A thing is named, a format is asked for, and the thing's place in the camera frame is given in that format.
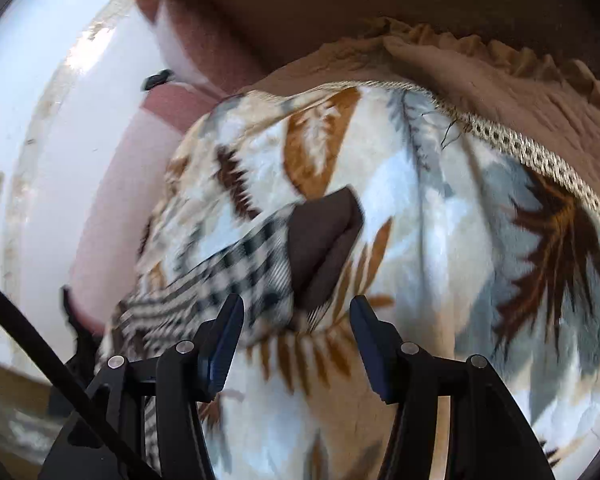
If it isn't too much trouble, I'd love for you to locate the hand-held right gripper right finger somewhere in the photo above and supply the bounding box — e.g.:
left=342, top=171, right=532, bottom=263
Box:
left=349, top=295, right=556, bottom=480

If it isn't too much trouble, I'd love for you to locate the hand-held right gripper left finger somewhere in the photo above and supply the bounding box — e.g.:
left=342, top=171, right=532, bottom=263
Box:
left=40, top=294, right=245, bottom=480

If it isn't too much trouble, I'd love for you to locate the brown and cream sofa cushion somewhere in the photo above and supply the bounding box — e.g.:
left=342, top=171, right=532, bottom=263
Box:
left=132, top=0, right=266, bottom=98

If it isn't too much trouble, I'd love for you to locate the black and cream checked shirt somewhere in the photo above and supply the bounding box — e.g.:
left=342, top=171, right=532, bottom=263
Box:
left=100, top=185, right=366, bottom=476

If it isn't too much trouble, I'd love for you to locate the pink sofa cushion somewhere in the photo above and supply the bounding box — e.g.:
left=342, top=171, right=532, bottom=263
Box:
left=70, top=82, right=223, bottom=333

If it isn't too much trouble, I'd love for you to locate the leaf print plush blanket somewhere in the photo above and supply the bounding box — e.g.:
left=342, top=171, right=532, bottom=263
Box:
left=97, top=80, right=600, bottom=480

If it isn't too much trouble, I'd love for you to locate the small black object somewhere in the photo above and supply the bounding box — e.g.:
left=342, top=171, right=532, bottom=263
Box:
left=142, top=69, right=173, bottom=91

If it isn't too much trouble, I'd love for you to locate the black cable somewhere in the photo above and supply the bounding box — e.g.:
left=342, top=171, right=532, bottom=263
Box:
left=0, top=274, right=158, bottom=480

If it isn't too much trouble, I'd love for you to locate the brown ruffled bedspread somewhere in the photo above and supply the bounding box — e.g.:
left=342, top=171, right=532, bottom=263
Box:
left=237, top=16, right=600, bottom=251

